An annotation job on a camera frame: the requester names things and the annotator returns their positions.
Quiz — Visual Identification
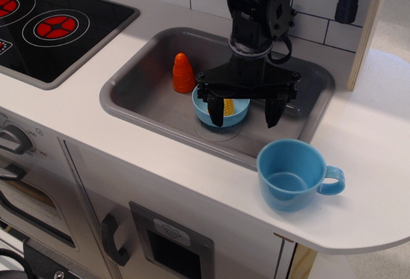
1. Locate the light blue bowl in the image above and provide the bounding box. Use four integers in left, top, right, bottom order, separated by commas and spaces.
192, 87, 250, 128

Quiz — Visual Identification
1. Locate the grey oven knob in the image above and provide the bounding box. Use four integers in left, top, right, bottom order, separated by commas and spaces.
1, 125, 33, 155

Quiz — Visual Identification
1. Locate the grey dishwasher panel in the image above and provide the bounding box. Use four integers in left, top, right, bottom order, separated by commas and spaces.
129, 201, 215, 279

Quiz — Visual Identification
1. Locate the blue plastic cup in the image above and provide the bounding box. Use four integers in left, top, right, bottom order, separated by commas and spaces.
256, 139, 345, 212

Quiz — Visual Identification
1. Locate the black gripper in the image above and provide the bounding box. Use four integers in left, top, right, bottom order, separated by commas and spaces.
195, 55, 301, 128

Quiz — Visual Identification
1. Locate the wooden side post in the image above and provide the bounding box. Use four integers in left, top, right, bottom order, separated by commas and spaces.
346, 0, 385, 92

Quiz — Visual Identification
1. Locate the black cabinet door handle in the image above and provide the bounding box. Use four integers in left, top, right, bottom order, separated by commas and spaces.
101, 214, 130, 267

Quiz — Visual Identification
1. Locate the grey toy sink basin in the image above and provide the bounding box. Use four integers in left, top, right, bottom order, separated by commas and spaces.
100, 28, 335, 170

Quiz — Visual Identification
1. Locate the black toy stovetop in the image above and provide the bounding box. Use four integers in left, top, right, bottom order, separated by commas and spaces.
1, 0, 140, 90

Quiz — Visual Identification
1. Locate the toy oven door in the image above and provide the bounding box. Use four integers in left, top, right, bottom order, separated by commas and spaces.
1, 155, 76, 249

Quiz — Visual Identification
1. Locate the orange toy carrot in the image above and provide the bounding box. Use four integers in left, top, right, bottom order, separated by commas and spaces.
172, 53, 196, 94

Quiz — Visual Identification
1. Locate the yellow toy corn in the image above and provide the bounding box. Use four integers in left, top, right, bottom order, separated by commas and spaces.
224, 99, 235, 117

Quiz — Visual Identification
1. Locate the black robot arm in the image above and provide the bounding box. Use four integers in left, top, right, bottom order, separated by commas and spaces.
195, 0, 300, 127

